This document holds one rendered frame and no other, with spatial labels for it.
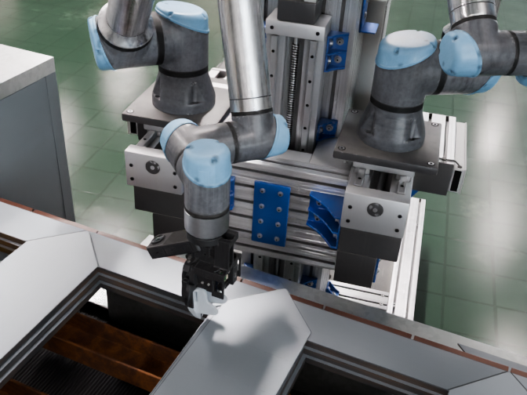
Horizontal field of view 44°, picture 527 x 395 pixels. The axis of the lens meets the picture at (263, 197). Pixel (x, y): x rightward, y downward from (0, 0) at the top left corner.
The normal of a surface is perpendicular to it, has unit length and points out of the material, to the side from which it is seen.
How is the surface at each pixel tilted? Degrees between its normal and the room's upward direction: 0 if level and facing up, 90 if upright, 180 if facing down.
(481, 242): 0
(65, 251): 0
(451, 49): 91
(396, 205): 90
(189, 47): 90
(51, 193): 90
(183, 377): 0
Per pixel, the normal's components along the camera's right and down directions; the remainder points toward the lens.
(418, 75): 0.22, 0.52
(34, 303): 0.05, -0.83
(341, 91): -0.26, 0.52
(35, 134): 0.91, 0.26
